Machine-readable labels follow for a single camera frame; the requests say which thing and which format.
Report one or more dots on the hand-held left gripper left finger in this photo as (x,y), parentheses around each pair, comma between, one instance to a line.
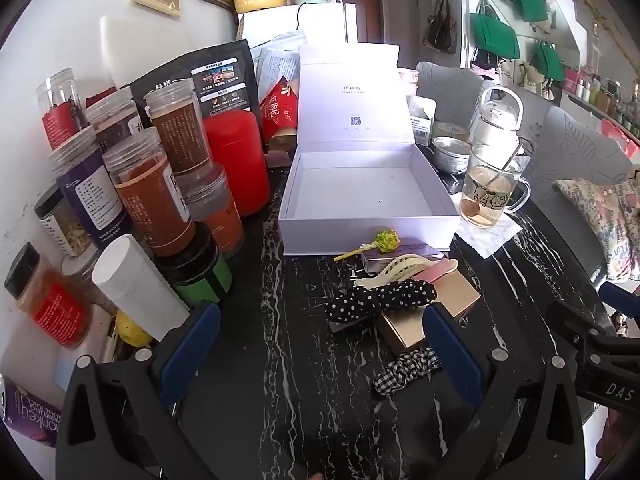
(192,345)

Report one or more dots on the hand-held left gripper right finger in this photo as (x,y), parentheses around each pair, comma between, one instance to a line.
(450,350)

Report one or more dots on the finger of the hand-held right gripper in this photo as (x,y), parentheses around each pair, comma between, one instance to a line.
(620,296)
(570,317)

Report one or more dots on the black white gingham scrunchie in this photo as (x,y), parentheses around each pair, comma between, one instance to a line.
(400,375)

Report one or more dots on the gold cardboard box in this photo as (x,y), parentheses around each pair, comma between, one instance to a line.
(450,292)

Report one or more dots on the cream hair claw clip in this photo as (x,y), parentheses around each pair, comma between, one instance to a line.
(395,266)

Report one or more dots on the small purple box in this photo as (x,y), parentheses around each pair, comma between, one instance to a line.
(422,250)

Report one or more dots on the green yellow lollipop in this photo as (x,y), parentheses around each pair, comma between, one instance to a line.
(389,241)

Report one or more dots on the white gift box with lid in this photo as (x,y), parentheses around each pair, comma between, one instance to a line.
(360,180)

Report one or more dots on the green black round jar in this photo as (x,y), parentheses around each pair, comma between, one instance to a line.
(200,280)

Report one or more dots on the floral cushion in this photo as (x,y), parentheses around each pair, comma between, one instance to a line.
(605,215)

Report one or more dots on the white paper wrapped cylinder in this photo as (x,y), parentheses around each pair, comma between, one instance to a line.
(135,285)

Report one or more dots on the black polka dot scrunchie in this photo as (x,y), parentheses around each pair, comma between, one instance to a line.
(370,300)

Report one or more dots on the white paper napkin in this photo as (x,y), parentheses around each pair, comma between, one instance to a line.
(492,240)

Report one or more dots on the short jar with orange label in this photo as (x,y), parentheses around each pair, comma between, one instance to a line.
(220,220)

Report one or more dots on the black capped red label bottle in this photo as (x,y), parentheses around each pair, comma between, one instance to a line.
(55,310)

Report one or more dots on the grey leaf pattern chair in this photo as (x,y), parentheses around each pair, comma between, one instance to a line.
(450,87)
(570,160)

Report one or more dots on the jar with orange brown label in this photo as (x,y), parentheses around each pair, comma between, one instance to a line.
(150,205)

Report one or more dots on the glass mug with cartoon print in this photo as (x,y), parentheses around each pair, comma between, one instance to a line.
(487,195)

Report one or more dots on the metal spoon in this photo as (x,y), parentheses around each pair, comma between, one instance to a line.
(512,157)

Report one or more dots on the clear jar of pale seeds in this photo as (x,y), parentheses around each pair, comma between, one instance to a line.
(60,225)

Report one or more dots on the clear jar with navy label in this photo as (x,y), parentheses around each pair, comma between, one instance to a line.
(90,195)

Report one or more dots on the red cylindrical canister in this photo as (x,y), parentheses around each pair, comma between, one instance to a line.
(237,160)

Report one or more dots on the metal bowl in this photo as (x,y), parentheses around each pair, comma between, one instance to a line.
(450,155)

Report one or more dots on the row of cosmetic bottles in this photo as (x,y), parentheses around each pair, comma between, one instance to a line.
(600,97)

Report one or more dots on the tall jar with brown label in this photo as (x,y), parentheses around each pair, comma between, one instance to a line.
(180,135)

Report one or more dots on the clear tape roll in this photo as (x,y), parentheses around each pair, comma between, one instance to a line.
(447,129)

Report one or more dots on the small white green carton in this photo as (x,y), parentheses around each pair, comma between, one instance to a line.
(420,125)

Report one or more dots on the clear jar with dark label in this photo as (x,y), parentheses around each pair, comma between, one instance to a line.
(117,127)

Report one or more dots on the green hanging bag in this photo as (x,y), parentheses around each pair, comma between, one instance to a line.
(492,35)
(547,60)

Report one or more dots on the red snack bag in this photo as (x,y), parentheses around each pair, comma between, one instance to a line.
(277,110)

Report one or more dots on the clear jar with red label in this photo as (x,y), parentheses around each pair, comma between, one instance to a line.
(62,120)

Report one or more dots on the black printed pouch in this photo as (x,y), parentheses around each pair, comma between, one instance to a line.
(225,80)

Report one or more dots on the red white paper cup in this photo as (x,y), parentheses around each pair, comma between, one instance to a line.
(409,82)

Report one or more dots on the white printed paper packets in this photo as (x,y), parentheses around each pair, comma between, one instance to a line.
(280,60)

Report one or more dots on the dark patterned hanging bag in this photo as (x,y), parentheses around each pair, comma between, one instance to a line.
(440,27)

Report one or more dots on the brown wooden door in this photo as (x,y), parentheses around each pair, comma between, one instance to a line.
(370,17)

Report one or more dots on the white fridge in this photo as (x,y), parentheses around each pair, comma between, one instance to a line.
(320,22)

